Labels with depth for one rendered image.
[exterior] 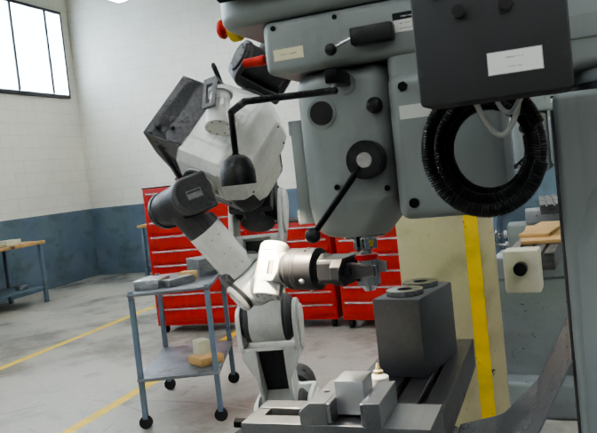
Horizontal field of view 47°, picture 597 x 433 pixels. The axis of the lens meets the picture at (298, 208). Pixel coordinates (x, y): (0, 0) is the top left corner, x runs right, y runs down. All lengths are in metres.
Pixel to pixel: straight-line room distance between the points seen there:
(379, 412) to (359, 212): 0.36
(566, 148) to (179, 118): 1.03
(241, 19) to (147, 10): 11.09
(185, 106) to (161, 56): 10.34
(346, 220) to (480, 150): 0.28
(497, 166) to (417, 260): 1.96
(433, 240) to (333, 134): 1.87
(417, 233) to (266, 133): 1.48
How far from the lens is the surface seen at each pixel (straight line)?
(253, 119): 1.77
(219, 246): 1.72
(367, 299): 6.18
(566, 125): 1.17
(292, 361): 2.13
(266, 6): 1.33
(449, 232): 3.11
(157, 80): 12.18
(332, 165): 1.30
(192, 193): 1.70
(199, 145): 1.77
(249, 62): 1.57
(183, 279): 4.40
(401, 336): 1.68
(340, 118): 1.29
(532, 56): 0.97
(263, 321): 2.08
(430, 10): 0.99
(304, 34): 1.30
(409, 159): 1.24
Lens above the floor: 1.45
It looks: 3 degrees down
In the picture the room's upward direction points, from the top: 6 degrees counter-clockwise
